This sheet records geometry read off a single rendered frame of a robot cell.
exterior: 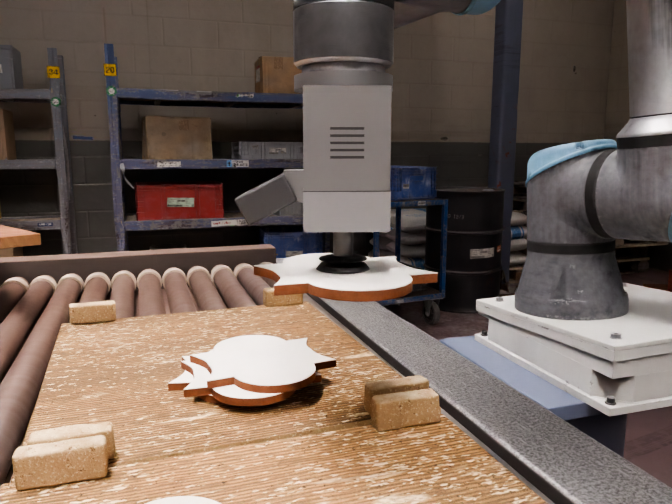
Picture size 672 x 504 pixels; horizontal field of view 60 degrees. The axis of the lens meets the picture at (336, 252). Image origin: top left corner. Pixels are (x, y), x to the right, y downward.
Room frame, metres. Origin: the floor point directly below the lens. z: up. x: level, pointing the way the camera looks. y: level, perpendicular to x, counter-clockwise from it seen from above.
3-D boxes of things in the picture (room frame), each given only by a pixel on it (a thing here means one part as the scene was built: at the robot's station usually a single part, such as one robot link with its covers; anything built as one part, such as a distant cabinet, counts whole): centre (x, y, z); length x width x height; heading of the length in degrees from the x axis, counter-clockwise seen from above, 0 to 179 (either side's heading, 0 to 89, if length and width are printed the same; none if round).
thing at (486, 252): (4.41, -0.97, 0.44); 0.59 x 0.59 x 0.88
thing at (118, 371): (0.63, 0.14, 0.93); 0.41 x 0.35 x 0.02; 20
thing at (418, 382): (0.50, -0.06, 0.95); 0.06 x 0.02 x 0.03; 110
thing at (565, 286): (0.81, -0.33, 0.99); 0.15 x 0.15 x 0.10
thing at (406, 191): (4.00, -0.39, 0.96); 0.50 x 0.38 x 0.21; 33
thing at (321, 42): (0.46, -0.01, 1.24); 0.08 x 0.08 x 0.05
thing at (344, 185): (0.46, 0.02, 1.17); 0.12 x 0.09 x 0.16; 93
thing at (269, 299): (0.86, 0.08, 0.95); 0.06 x 0.02 x 0.03; 110
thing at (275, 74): (4.92, 0.38, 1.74); 0.50 x 0.38 x 0.32; 108
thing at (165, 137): (4.69, 1.26, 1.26); 0.49 x 0.38 x 0.34; 114
